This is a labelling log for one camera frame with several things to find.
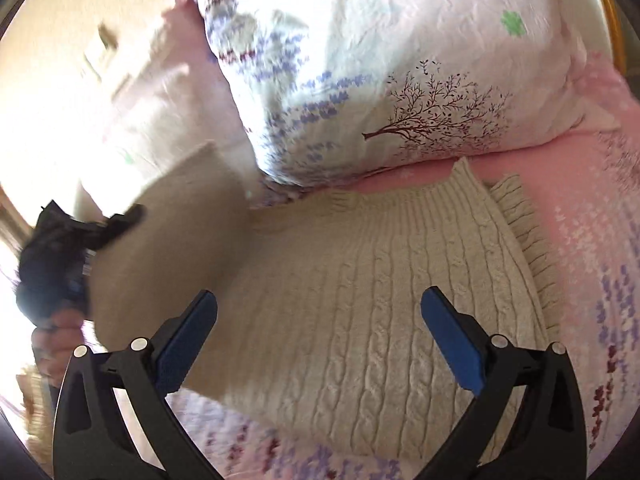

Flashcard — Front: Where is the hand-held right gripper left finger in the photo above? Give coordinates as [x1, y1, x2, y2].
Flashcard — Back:
[51, 289, 221, 480]

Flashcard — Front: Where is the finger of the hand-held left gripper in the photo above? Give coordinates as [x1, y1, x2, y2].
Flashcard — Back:
[92, 204, 147, 252]

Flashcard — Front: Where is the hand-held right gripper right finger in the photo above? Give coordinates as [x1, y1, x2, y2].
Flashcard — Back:
[420, 286, 588, 480]

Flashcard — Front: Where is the cream cable-knit sweater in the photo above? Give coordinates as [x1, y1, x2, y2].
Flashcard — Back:
[75, 142, 563, 461]

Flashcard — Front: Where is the person's left forearm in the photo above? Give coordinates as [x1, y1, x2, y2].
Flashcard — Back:
[14, 367, 62, 453]

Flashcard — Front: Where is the person's left hand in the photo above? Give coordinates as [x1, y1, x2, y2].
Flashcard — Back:
[31, 309, 87, 379]

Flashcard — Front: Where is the pink floral bed sheet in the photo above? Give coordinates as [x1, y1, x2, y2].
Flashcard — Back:
[165, 52, 640, 480]

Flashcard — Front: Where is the white pillow with tree print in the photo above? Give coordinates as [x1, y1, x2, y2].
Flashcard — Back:
[187, 0, 622, 197]

